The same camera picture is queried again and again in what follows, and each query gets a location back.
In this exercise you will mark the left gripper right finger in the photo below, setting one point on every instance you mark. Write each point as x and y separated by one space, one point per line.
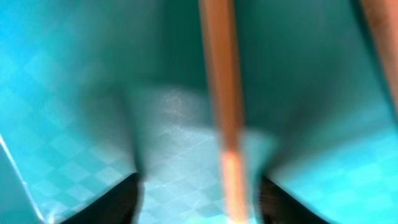
276 206

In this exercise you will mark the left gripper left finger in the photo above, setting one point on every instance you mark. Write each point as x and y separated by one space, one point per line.
121 205

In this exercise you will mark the teal plastic serving tray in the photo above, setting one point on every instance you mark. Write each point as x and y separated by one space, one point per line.
94 91

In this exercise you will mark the wooden chopstick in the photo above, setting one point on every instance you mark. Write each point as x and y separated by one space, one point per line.
381 17
222 65

